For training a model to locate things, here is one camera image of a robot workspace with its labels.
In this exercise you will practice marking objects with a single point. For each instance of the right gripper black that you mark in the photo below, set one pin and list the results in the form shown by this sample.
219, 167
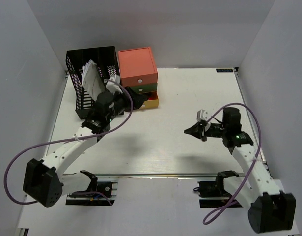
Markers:
198, 130

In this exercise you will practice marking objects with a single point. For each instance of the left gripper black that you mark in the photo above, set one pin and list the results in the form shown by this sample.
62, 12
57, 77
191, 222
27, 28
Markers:
138, 100

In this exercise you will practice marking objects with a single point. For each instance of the green drawer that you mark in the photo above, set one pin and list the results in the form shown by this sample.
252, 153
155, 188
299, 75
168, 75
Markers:
145, 88

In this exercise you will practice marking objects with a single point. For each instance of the yellow bottom drawer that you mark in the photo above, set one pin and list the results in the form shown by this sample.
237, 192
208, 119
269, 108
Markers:
150, 104

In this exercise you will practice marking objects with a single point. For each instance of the coral top drawer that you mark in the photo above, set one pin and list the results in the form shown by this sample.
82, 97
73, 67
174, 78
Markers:
139, 80

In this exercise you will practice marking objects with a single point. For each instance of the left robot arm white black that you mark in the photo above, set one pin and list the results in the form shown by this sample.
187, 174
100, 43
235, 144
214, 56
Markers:
46, 180

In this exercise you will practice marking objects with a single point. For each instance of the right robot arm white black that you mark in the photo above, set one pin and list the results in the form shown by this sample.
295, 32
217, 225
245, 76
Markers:
269, 208

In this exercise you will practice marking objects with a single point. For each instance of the white paper stack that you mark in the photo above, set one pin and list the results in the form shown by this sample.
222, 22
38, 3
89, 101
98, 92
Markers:
91, 80

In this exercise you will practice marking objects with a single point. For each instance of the coral drawer cabinet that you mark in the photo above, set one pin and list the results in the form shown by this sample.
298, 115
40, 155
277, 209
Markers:
136, 62

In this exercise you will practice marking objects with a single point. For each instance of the black mesh file organizer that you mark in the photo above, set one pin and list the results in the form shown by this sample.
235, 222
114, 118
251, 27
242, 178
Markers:
107, 65

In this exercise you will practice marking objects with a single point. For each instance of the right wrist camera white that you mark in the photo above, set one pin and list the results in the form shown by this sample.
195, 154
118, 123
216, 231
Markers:
202, 115

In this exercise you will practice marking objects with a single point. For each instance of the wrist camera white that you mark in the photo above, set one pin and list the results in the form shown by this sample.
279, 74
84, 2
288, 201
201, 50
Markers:
112, 84
202, 115

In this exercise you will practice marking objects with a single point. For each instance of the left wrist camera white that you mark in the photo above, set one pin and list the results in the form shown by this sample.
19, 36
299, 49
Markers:
112, 84

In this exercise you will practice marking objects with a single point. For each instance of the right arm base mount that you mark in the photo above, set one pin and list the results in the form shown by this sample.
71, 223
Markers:
209, 196

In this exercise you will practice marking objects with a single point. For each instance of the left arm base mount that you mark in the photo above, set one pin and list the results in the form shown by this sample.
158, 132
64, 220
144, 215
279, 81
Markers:
101, 191

